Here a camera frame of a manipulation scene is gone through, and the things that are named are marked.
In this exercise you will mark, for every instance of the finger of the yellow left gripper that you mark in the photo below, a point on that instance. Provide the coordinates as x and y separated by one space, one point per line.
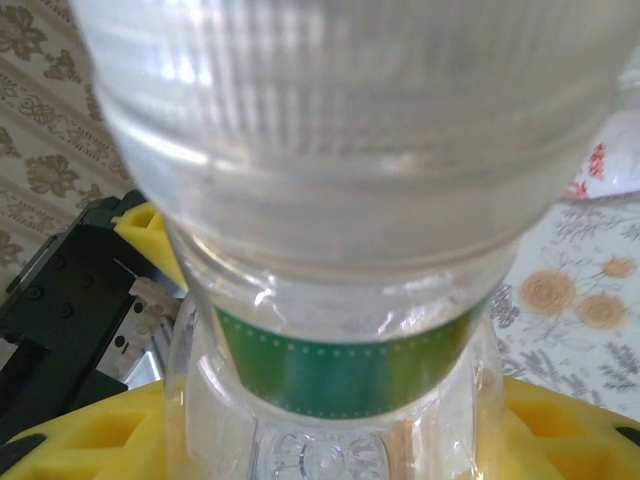
150 235

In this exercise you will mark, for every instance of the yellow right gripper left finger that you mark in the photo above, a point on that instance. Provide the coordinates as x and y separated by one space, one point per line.
90 440

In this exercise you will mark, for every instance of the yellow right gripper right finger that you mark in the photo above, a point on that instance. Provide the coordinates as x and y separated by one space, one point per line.
575 440

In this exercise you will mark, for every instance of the green label clear bottle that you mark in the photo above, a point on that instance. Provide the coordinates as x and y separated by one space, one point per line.
350 150

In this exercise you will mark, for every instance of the white label red print bottle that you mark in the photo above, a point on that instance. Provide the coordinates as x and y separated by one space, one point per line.
615 170

